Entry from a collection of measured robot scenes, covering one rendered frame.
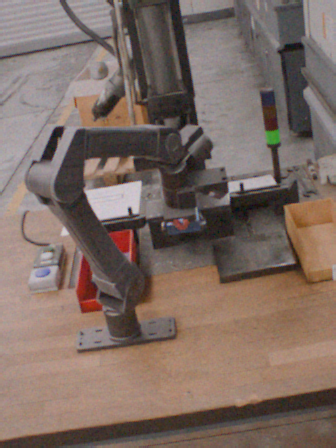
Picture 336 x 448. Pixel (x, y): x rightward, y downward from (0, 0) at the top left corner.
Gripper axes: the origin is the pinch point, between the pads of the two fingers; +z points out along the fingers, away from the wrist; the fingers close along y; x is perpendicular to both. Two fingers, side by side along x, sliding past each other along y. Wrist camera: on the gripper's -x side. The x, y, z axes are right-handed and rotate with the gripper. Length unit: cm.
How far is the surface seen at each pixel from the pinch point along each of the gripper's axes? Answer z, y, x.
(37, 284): 9.7, -3.0, 35.2
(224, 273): 5.5, -10.2, -7.5
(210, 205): 8.7, 11.9, -7.2
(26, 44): 481, 819, 219
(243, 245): 10.0, -0.2, -13.1
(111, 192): 34, 44, 20
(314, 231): 12.5, 2.4, -30.7
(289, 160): 209, 212, -73
